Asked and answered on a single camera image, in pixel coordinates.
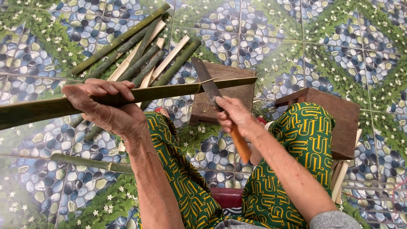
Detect knife with orange wooden handle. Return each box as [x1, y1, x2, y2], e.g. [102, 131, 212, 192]
[191, 57, 252, 164]

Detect brown wooden stool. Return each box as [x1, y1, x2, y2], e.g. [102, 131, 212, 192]
[274, 87, 361, 160]

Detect thin bamboo shavings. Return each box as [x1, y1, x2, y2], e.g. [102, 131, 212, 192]
[253, 76, 277, 119]

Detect dark wooden chopping block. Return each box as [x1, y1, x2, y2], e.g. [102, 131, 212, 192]
[188, 61, 257, 126]

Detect grey shirt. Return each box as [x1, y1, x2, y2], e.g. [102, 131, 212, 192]
[214, 210, 363, 229]

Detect pile of split bamboo pieces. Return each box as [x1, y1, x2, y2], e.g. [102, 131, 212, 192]
[69, 3, 202, 152]

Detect striped cloth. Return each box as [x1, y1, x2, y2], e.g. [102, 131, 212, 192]
[223, 207, 243, 217]

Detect person's right hand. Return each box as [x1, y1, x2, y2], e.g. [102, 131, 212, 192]
[214, 95, 260, 139]

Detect person's left hand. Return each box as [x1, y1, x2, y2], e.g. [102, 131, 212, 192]
[61, 78, 150, 140]

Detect short green bamboo strip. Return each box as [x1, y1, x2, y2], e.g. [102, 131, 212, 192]
[51, 153, 135, 175]

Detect bundle of pale bamboo slats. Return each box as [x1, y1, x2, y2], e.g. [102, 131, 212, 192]
[331, 129, 363, 204]

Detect long green bamboo strip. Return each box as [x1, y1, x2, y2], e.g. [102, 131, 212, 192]
[0, 76, 258, 131]

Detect red plastic stool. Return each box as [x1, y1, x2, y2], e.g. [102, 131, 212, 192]
[209, 188, 244, 209]

